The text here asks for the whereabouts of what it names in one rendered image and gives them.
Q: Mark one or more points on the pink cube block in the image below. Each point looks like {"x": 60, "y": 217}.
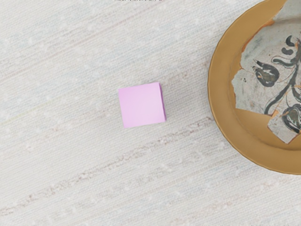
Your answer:
{"x": 141, "y": 106}

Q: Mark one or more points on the ochre plate with grey pattern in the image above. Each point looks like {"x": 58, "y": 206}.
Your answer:
{"x": 223, "y": 94}

